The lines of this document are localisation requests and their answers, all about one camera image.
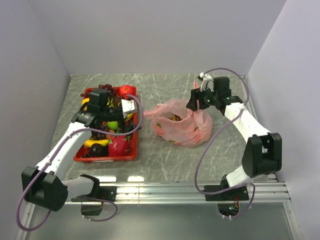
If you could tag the yellow fake banana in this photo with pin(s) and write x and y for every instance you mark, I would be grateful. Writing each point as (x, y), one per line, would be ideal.
(90, 142)

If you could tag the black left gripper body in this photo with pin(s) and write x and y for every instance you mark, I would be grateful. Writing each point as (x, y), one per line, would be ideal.
(114, 115)

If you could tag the aluminium mounting rail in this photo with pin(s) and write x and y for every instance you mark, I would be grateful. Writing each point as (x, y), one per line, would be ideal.
(186, 193)

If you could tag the red plastic tray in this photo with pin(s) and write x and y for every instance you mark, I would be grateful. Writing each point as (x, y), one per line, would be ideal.
(129, 155)

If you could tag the green round fake fruit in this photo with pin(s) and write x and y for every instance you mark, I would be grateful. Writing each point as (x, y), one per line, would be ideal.
(113, 125)

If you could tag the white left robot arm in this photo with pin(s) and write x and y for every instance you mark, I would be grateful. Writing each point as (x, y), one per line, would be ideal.
(43, 185)

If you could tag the red fake apple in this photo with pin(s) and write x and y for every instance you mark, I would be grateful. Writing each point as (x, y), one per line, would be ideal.
(126, 90)

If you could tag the dark purple fake grapes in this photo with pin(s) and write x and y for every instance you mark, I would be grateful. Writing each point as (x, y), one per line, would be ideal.
(97, 136)

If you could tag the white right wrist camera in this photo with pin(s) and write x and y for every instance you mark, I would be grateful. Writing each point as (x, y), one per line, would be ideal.
(204, 78)

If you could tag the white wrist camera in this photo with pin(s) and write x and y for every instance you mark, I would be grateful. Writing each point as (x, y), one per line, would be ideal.
(204, 78)
(128, 107)

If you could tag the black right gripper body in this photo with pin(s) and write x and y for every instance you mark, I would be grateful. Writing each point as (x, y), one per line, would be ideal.
(206, 98)

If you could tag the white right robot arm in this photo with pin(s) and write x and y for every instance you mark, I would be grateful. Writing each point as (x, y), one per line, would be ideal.
(263, 150)

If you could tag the red fake grapes bunch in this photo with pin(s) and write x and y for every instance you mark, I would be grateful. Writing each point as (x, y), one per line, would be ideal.
(107, 87)

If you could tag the dark fake passion fruit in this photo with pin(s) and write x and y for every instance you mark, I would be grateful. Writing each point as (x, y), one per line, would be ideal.
(97, 151)

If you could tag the pink plastic bag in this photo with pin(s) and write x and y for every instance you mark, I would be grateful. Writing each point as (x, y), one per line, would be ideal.
(194, 130)

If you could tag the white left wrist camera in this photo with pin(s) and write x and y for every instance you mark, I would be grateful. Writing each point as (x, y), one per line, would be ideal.
(128, 107)

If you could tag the pink fake dragon fruit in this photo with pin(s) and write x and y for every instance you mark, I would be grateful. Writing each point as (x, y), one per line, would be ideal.
(118, 146)

